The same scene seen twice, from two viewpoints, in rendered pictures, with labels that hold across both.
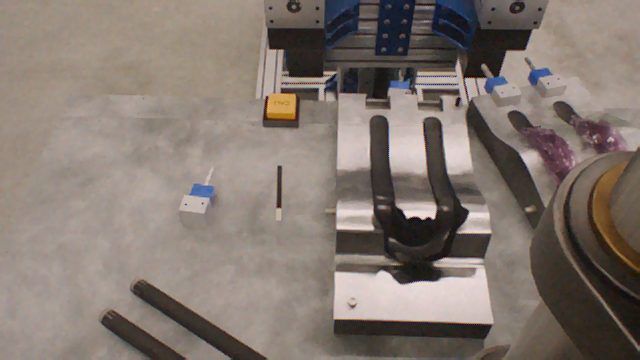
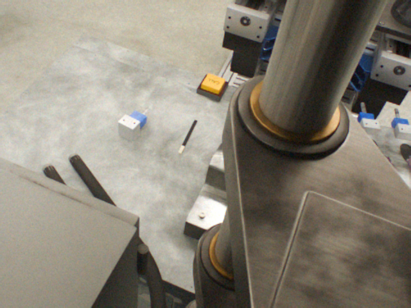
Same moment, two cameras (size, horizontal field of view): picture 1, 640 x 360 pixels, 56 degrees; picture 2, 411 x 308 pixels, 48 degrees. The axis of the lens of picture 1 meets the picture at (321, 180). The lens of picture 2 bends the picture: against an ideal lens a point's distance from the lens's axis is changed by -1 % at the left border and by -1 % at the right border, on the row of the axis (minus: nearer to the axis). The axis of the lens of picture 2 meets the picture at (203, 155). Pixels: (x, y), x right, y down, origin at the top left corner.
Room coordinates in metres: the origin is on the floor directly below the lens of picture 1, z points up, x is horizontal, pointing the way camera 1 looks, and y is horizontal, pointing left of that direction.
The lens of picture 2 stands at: (-0.13, -0.16, 1.79)
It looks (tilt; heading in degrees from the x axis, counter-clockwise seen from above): 50 degrees down; 12
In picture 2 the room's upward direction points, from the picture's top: 11 degrees clockwise
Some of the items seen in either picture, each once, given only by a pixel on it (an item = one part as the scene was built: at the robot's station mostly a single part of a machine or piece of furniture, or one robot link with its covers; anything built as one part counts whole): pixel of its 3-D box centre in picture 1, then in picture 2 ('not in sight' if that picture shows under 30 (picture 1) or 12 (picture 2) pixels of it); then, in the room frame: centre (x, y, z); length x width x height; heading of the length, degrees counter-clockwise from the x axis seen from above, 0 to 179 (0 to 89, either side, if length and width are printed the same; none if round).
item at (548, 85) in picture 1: (539, 76); (399, 123); (1.03, -0.49, 0.86); 0.13 x 0.05 x 0.05; 16
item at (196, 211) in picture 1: (203, 192); (139, 118); (0.71, 0.23, 0.83); 0.13 x 0.05 x 0.05; 171
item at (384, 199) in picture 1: (413, 173); not in sight; (0.69, -0.17, 0.92); 0.35 x 0.16 x 0.09; 179
